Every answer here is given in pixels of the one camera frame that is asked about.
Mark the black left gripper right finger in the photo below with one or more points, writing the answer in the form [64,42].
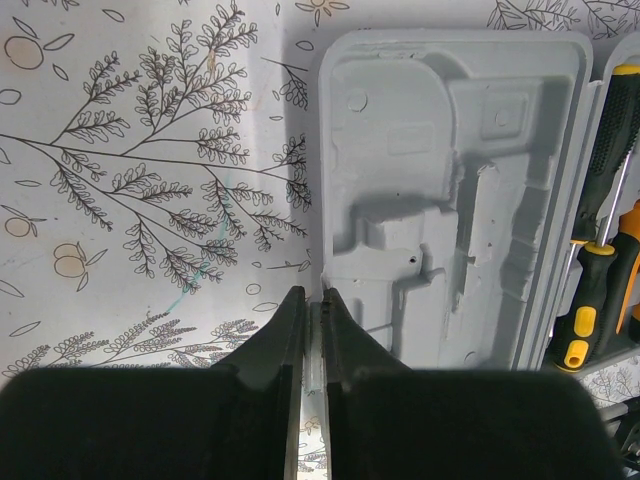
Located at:
[389,421]

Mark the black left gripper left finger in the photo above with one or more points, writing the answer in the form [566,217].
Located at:
[237,419]

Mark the large black yellow screwdriver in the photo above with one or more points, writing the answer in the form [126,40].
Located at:
[576,334]

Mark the grey plastic tool case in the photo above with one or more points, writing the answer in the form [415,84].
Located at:
[447,169]

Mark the orange black pliers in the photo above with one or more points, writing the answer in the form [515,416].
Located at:
[628,238]

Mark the small black yellow screwdriver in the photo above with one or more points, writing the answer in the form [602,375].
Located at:
[616,133]

